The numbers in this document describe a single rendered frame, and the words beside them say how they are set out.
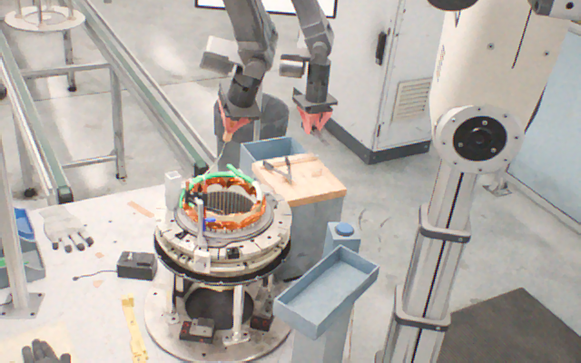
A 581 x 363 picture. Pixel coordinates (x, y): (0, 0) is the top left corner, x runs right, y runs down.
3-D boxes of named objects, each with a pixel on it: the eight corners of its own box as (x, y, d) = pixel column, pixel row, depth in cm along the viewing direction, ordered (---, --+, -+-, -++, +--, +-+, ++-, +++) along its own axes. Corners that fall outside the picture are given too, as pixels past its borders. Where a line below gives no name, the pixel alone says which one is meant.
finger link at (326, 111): (295, 129, 169) (298, 97, 164) (318, 125, 172) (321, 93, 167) (307, 141, 164) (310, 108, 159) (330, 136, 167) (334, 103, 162)
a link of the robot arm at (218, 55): (267, 67, 113) (275, 29, 116) (204, 47, 111) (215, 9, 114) (251, 98, 124) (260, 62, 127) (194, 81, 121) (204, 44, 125)
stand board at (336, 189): (251, 170, 175) (251, 162, 174) (310, 159, 183) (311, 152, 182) (282, 209, 160) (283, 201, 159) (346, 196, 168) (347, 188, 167)
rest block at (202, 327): (192, 321, 155) (192, 315, 154) (214, 325, 155) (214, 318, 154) (189, 334, 152) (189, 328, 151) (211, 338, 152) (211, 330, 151)
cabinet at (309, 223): (247, 244, 189) (251, 170, 175) (301, 231, 197) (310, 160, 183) (274, 285, 174) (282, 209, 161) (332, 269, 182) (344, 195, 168)
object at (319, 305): (302, 419, 139) (317, 325, 124) (264, 392, 144) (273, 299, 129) (361, 353, 156) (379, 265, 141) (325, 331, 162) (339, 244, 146)
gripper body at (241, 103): (230, 122, 126) (239, 96, 120) (217, 85, 131) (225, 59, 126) (259, 122, 129) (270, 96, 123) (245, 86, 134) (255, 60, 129)
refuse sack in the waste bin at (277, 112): (200, 154, 341) (201, 95, 322) (263, 142, 358) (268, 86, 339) (229, 191, 313) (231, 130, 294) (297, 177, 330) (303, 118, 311)
